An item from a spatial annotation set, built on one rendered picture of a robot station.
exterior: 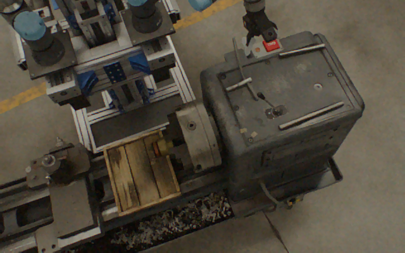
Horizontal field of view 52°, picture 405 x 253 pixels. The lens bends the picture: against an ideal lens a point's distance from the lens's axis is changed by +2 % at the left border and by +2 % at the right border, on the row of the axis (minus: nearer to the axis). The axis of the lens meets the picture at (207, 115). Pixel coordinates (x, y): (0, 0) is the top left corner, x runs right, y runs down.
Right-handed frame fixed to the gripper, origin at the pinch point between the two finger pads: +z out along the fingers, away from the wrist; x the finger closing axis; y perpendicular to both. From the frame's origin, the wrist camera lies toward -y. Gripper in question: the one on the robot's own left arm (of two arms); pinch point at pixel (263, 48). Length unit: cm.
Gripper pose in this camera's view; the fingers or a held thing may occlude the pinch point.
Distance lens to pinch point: 165.7
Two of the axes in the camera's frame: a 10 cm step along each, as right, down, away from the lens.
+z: 2.1, 5.7, 7.9
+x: -8.7, 4.9, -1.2
